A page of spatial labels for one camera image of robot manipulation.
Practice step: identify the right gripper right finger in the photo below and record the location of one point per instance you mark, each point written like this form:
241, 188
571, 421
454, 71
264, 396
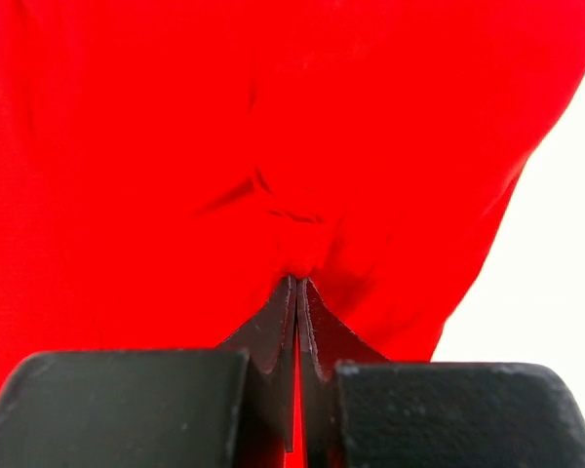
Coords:
361, 410

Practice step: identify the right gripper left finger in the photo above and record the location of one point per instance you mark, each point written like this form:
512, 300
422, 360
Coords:
229, 406

